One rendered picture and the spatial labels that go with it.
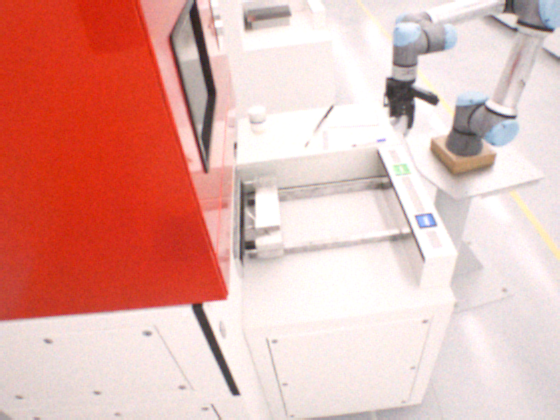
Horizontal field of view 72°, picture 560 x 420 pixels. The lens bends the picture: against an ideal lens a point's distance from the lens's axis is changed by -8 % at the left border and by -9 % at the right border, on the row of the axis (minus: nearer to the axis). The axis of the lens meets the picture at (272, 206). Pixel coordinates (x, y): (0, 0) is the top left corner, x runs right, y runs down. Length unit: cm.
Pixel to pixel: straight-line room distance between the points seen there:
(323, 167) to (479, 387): 121
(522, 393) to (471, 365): 24
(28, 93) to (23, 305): 47
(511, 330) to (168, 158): 200
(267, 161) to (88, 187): 101
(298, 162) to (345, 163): 18
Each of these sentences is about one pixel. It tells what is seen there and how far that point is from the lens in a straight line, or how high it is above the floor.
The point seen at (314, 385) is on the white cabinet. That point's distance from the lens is 159.
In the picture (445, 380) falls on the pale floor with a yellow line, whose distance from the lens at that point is 209.
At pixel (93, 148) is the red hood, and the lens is 59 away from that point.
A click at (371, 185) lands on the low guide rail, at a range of 160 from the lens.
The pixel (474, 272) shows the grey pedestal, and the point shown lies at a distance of 247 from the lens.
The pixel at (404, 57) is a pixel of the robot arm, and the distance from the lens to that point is 124.
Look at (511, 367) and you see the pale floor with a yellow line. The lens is 221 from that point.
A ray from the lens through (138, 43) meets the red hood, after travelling 51.
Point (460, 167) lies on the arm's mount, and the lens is 173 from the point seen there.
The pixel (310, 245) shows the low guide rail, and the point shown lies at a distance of 136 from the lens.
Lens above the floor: 184
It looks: 41 degrees down
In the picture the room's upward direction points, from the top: 9 degrees counter-clockwise
